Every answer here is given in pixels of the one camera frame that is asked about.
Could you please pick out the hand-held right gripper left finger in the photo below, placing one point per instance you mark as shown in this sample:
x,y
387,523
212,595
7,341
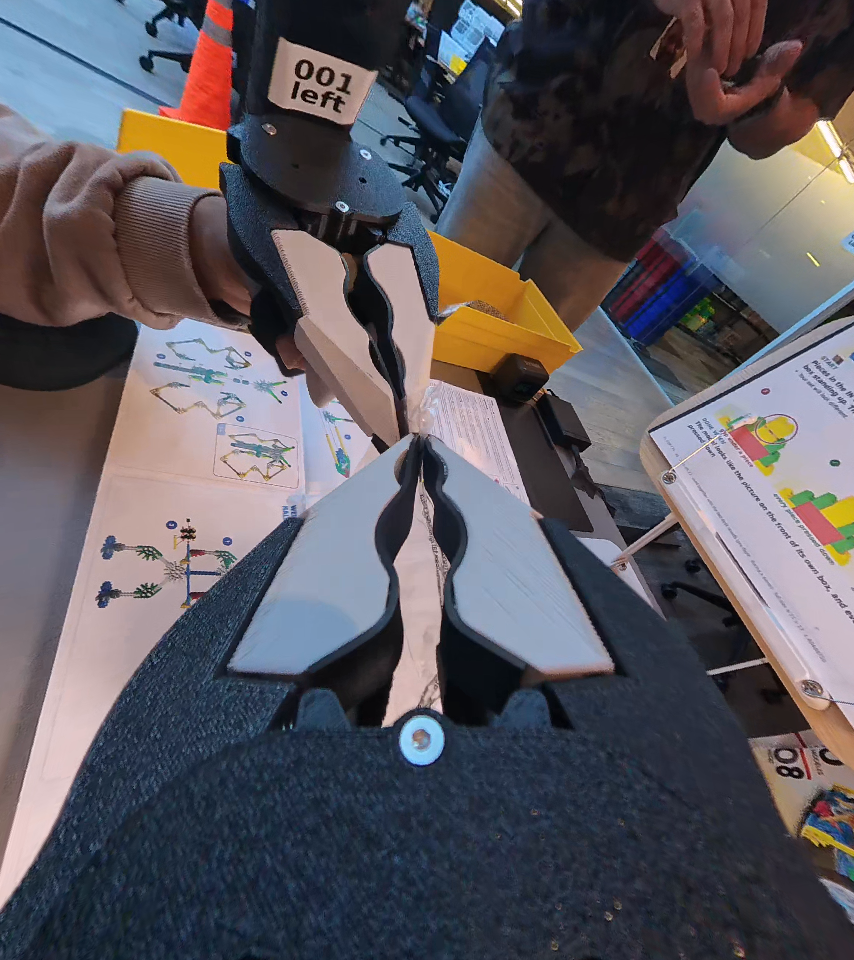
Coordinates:
x,y
307,592

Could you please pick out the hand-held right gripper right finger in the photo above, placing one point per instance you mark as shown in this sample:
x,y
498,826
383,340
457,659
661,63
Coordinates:
x,y
524,592

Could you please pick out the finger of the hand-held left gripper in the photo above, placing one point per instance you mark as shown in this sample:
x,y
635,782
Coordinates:
x,y
329,322
408,315

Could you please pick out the yellow plastic bin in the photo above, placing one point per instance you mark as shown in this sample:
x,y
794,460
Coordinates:
x,y
502,330

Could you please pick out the fold-out instruction booklet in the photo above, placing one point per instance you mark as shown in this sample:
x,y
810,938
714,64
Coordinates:
x,y
172,487

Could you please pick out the person's left forearm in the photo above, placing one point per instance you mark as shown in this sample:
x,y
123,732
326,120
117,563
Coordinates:
x,y
44,217

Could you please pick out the white printed task sheet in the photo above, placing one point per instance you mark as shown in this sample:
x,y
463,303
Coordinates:
x,y
809,525

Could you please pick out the person's left hand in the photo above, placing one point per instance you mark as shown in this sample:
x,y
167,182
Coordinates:
x,y
217,255

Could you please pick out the black block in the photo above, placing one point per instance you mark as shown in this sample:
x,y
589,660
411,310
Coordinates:
x,y
520,375

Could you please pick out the orange traffic cone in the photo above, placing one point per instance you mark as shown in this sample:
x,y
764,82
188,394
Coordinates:
x,y
206,75

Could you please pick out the black office chair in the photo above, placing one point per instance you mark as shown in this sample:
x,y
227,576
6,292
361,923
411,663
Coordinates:
x,y
442,120
172,37

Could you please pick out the black power adapter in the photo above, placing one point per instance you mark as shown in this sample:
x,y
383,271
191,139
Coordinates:
x,y
565,420

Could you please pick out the stacked red and blue bins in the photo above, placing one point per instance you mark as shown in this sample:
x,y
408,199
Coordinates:
x,y
659,292

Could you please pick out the black textured armrest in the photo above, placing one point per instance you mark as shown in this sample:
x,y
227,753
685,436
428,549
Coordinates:
x,y
37,349

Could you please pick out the red and tan toy box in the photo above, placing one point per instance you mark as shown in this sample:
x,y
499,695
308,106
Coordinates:
x,y
846,840

